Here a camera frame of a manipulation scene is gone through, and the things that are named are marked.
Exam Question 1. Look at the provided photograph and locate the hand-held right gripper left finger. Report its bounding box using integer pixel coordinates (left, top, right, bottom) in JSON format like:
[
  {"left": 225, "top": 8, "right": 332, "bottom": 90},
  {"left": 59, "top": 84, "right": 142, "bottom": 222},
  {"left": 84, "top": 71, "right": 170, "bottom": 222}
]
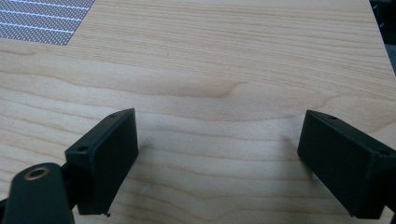
[{"left": 64, "top": 107, "right": 140, "bottom": 217}]

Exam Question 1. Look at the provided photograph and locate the grey checked cloth with white stripes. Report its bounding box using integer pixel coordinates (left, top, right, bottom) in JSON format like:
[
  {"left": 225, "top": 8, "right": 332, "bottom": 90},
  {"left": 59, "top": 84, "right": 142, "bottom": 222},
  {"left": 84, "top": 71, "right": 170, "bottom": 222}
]
[{"left": 0, "top": 0, "right": 96, "bottom": 47}]

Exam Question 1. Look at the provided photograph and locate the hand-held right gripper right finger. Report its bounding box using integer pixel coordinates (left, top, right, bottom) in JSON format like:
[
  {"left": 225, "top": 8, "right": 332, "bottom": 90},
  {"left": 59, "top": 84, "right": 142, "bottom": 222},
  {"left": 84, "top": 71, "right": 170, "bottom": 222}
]
[{"left": 296, "top": 109, "right": 396, "bottom": 220}]

